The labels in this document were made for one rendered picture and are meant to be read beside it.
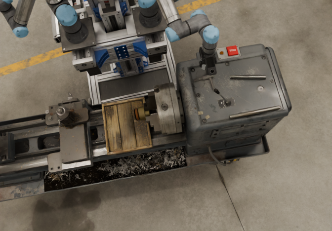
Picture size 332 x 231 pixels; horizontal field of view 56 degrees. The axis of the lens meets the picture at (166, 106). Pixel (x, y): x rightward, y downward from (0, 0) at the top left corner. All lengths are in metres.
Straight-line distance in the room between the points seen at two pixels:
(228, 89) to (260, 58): 0.27
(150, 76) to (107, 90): 0.43
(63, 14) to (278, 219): 2.36
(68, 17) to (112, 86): 1.18
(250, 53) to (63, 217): 2.14
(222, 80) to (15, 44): 2.60
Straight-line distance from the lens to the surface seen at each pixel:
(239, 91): 1.83
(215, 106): 1.78
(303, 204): 3.11
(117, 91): 2.99
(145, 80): 2.99
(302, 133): 3.23
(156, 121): 1.91
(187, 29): 1.55
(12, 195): 2.70
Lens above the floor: 2.92
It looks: 70 degrees down
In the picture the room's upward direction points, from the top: 8 degrees counter-clockwise
